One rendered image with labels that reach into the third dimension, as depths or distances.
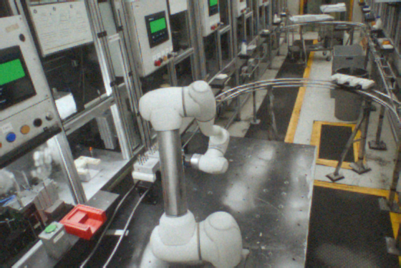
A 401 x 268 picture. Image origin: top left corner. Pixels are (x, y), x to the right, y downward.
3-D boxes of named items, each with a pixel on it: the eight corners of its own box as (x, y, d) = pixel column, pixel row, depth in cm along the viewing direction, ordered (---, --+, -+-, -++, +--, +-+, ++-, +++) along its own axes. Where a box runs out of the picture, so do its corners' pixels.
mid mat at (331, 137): (366, 171, 290) (366, 170, 289) (306, 163, 311) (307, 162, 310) (359, 124, 372) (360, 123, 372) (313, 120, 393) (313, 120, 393)
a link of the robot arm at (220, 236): (245, 269, 128) (243, 231, 118) (203, 271, 128) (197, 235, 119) (240, 238, 142) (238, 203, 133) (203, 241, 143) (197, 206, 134)
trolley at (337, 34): (346, 49, 689) (350, 4, 648) (319, 49, 704) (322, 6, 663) (340, 40, 762) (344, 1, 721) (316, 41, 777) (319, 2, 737)
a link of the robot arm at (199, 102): (215, 100, 139) (186, 103, 139) (213, 72, 125) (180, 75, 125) (217, 122, 130) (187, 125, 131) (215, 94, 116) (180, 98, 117)
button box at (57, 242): (57, 259, 120) (48, 238, 116) (44, 254, 123) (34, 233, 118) (71, 243, 127) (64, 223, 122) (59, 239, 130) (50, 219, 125)
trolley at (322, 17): (291, 64, 623) (291, 16, 582) (286, 57, 673) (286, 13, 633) (334, 61, 613) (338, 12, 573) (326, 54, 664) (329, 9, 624)
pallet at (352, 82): (327, 86, 290) (328, 76, 286) (336, 82, 297) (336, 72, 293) (364, 95, 262) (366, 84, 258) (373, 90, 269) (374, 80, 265)
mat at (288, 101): (288, 158, 321) (288, 158, 321) (236, 152, 343) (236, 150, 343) (318, 39, 804) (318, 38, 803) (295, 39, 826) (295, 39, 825)
